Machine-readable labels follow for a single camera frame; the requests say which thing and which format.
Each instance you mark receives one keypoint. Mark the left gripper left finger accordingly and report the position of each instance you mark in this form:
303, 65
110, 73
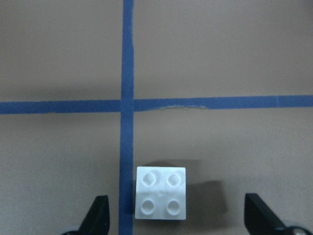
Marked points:
97, 219

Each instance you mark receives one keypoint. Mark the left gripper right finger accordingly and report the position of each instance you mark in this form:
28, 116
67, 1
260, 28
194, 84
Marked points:
259, 219

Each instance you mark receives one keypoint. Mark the white block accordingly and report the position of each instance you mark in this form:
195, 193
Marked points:
160, 193

